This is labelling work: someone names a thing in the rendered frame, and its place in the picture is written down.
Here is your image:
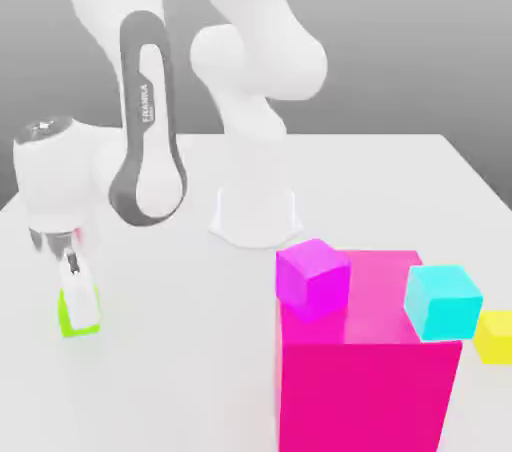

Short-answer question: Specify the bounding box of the large pink box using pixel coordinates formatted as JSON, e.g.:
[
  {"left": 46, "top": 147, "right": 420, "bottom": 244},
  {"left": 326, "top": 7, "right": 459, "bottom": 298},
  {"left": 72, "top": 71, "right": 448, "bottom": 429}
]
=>
[{"left": 275, "top": 249, "right": 464, "bottom": 452}]

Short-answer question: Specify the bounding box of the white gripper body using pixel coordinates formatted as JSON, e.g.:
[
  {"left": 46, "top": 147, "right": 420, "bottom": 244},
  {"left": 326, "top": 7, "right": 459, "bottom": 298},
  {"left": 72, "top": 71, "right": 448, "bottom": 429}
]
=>
[{"left": 58, "top": 250, "right": 102, "bottom": 330}]

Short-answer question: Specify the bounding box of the small yellow cube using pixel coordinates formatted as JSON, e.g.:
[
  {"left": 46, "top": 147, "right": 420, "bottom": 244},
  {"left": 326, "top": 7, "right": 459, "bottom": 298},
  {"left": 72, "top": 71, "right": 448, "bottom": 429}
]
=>
[{"left": 473, "top": 309, "right": 512, "bottom": 366}]

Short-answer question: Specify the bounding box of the small cyan cube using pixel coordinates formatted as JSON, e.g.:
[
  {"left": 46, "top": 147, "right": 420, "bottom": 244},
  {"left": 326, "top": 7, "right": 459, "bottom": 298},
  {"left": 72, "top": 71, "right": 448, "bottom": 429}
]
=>
[{"left": 403, "top": 264, "right": 485, "bottom": 342}]

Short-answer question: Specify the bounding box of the small green cube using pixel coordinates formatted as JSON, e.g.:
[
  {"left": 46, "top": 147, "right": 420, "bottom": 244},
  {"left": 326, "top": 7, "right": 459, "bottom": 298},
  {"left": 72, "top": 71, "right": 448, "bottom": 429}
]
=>
[{"left": 57, "top": 284, "right": 102, "bottom": 339}]

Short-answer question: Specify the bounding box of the small magenta cube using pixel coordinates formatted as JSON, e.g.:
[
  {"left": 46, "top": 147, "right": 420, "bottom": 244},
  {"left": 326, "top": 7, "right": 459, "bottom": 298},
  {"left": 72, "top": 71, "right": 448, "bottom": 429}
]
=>
[{"left": 275, "top": 237, "right": 353, "bottom": 322}]

